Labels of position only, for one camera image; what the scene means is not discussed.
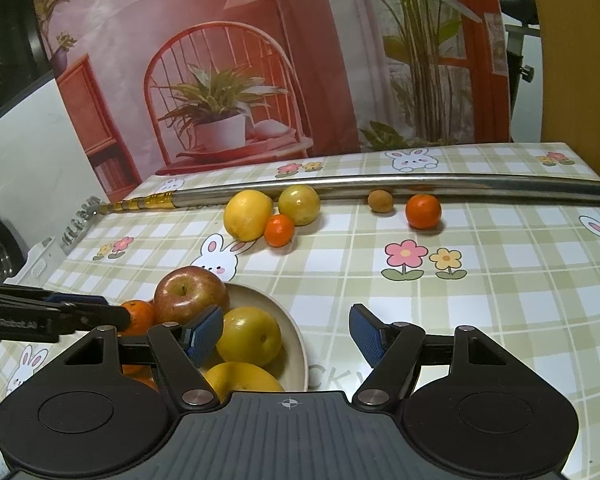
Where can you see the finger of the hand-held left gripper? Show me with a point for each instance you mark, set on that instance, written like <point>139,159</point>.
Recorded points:
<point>75,300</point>
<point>95,319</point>

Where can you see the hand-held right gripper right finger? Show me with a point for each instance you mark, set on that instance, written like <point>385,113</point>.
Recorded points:
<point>365,332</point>

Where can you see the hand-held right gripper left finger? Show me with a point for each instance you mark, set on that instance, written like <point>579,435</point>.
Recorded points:
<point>205,332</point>

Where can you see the red apple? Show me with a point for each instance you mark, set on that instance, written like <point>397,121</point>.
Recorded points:
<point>190,295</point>

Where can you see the golden yellow pear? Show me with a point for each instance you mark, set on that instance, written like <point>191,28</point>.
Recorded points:
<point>250,335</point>

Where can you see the yellow fruit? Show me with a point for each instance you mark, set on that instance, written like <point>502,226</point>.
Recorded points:
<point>242,377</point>

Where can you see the beige bowl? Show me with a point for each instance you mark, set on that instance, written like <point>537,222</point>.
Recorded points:
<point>292,355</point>

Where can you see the small brown longan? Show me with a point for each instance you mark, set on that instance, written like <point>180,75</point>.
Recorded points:
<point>381,201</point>

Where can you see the white plastic crate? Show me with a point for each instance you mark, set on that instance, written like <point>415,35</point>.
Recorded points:
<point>42,260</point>

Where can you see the checkered bunny print tablecloth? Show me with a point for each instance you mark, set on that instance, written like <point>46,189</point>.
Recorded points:
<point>480,310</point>

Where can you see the yellow lemon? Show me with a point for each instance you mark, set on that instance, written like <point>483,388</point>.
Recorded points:
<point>247,215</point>

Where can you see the small orange mandarin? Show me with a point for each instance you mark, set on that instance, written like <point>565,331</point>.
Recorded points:
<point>279,231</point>

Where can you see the yellow-green round fruit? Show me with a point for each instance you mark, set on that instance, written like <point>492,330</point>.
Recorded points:
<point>299,205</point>

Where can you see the telescopic metal pole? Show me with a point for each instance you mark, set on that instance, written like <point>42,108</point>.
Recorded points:
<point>430,182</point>

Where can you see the dark window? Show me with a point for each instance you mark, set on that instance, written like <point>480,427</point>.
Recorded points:
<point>5,35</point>

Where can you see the printed room scene backdrop cloth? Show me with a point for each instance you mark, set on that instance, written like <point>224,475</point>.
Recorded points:
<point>330,60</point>

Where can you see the wooden board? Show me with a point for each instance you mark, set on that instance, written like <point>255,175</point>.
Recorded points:
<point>580,60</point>

